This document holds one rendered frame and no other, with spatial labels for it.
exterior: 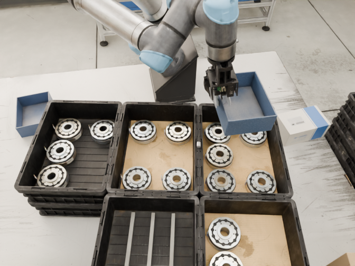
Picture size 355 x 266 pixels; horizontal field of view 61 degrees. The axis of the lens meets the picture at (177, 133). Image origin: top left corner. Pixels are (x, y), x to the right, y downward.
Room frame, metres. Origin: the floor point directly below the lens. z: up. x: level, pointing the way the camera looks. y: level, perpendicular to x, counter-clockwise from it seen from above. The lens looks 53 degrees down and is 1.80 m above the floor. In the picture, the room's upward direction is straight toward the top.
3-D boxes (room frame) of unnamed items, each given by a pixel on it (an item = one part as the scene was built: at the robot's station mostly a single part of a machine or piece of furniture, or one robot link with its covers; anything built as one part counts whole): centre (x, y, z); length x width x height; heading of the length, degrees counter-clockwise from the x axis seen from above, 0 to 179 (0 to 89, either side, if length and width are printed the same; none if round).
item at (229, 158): (0.62, -0.16, 0.86); 0.10 x 0.10 x 0.01
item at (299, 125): (0.85, -0.56, 0.75); 0.20 x 0.12 x 0.09; 106
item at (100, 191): (0.63, 0.37, 0.92); 0.40 x 0.30 x 0.02; 178
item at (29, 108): (0.93, 0.67, 0.74); 0.20 x 0.15 x 0.07; 17
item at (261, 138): (0.72, -0.30, 0.86); 0.10 x 0.10 x 0.01
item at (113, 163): (0.62, 0.07, 0.92); 0.40 x 0.30 x 0.02; 178
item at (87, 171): (0.63, 0.37, 0.87); 0.40 x 0.30 x 0.11; 178
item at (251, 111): (0.66, -0.20, 1.10); 0.20 x 0.15 x 0.07; 10
